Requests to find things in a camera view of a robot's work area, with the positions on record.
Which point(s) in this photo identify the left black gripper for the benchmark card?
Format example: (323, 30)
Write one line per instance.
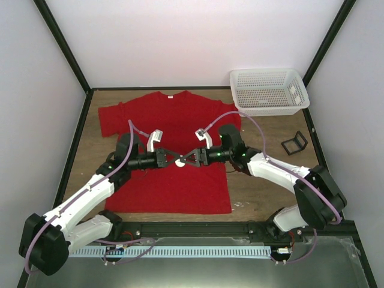
(161, 154)

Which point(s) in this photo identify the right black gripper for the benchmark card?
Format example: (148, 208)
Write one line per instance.
(203, 156)

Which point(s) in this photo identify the round gold brooch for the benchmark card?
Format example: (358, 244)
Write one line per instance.
(179, 163)

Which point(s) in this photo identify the red t-shirt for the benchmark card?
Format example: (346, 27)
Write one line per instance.
(174, 189)

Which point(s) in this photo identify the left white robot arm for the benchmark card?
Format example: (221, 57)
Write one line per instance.
(48, 240)

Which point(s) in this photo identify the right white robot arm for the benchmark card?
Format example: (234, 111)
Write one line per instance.
(319, 200)

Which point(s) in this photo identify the black brooch box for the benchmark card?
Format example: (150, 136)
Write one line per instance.
(296, 144)

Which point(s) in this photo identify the white plastic basket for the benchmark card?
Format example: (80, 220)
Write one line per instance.
(268, 91)

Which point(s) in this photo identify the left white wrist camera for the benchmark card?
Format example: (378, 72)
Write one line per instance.
(154, 137)

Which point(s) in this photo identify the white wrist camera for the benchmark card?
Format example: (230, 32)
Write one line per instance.
(203, 135)
(154, 137)

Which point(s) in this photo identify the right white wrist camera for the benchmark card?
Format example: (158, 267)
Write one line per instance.
(203, 135)

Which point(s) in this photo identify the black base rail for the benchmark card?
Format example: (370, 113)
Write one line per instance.
(254, 231)

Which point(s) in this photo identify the light blue cable duct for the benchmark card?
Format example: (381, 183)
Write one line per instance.
(242, 252)

